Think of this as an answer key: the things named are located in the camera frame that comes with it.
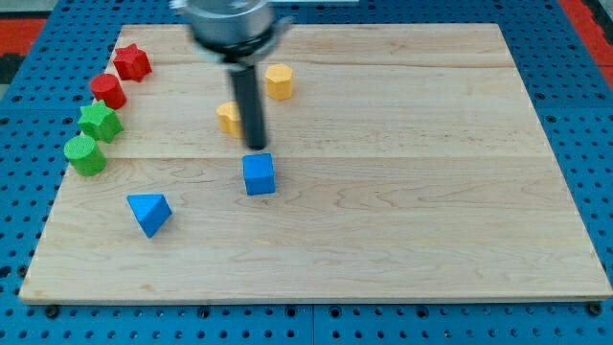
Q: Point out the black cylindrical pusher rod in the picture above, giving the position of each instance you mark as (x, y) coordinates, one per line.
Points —
(248, 98)

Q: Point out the silver cylindrical robot end effector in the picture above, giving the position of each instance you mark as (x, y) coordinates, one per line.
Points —
(233, 31)

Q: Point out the blue cube block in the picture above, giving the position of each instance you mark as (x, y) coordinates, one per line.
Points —
(259, 174)

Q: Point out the yellow heart block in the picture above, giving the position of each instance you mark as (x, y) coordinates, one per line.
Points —
(229, 119)

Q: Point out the yellow hexagon block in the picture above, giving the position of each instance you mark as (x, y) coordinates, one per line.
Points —
(279, 82)

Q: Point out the red star block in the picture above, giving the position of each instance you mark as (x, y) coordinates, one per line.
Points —
(131, 63)

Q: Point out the red cylinder block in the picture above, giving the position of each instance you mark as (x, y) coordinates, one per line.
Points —
(107, 88)

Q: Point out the green star block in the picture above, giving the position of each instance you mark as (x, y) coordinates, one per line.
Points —
(100, 121)

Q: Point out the blue triangular prism block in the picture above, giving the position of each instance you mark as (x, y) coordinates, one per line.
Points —
(150, 211)

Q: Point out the green cylinder block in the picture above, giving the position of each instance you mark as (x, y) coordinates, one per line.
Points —
(84, 154)

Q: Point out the light wooden board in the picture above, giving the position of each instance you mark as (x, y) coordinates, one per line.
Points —
(410, 167)

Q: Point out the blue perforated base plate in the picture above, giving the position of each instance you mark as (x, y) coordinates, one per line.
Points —
(40, 110)

